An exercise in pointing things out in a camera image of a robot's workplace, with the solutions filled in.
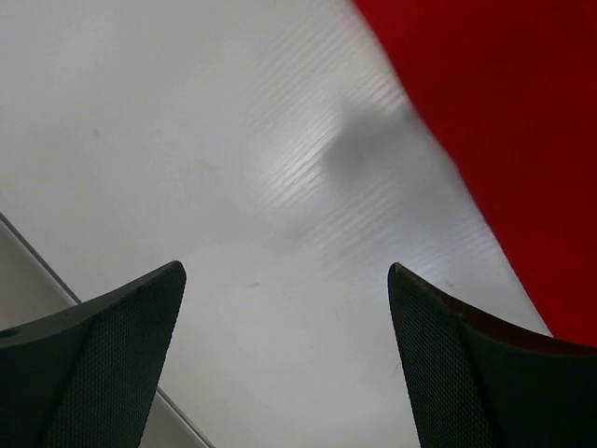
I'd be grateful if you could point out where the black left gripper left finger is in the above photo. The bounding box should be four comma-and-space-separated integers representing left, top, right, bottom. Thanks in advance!
1, 261, 186, 447

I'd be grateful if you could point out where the red t shirt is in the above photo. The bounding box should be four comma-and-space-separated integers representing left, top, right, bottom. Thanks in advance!
356, 0, 596, 346

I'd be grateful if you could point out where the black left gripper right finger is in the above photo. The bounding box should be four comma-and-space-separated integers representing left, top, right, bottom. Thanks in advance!
388, 263, 596, 447

